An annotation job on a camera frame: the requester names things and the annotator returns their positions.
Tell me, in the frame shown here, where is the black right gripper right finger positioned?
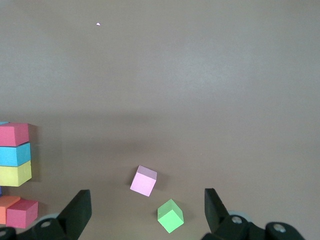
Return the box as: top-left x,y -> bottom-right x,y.
201,187 -> 308,240

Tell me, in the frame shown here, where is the yellow foam cube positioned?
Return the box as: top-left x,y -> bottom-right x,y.
0,160 -> 33,188

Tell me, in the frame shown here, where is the red foam cube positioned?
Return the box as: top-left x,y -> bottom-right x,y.
5,199 -> 39,229
0,122 -> 30,147

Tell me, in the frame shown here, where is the green foam cube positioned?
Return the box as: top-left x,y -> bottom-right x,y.
156,198 -> 185,234

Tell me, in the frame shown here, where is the pink foam cube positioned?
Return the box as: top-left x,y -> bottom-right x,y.
129,164 -> 158,198

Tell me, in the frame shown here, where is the orange foam cube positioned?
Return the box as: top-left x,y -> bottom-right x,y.
0,195 -> 22,225

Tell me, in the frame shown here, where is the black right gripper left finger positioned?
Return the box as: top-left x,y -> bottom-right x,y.
0,189 -> 93,240

